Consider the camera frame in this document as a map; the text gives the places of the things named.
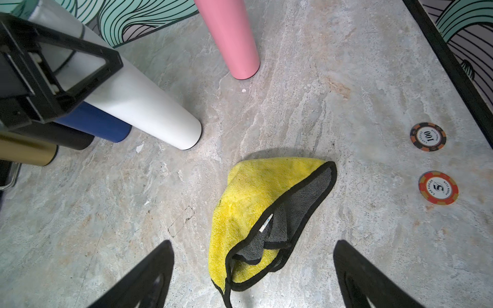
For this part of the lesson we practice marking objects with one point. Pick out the blue thermos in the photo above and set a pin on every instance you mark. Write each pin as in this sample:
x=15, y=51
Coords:
x=89, y=119

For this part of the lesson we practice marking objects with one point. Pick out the gold thermos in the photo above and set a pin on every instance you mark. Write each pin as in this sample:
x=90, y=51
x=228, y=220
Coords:
x=26, y=150

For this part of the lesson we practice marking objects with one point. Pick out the white thermos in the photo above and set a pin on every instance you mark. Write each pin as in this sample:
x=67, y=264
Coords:
x=128, y=94

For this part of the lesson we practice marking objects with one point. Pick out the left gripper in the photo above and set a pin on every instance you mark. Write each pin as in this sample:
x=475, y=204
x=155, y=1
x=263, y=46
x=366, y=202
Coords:
x=30, y=89

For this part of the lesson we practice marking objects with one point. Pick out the yellow cleaning cloth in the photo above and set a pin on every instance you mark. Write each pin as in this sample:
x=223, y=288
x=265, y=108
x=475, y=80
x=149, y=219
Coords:
x=259, y=218

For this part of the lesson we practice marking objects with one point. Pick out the pink thermos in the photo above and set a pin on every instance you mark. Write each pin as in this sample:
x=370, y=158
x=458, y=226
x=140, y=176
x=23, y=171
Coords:
x=228, y=23

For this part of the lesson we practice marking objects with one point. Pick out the black thermos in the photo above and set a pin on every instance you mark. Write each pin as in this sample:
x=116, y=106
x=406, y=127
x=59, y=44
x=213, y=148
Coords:
x=57, y=134

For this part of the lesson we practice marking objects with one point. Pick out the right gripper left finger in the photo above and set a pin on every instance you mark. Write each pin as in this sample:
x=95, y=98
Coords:
x=146, y=285

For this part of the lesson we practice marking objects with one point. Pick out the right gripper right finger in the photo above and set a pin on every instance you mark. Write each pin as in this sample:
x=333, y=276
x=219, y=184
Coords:
x=364, y=285

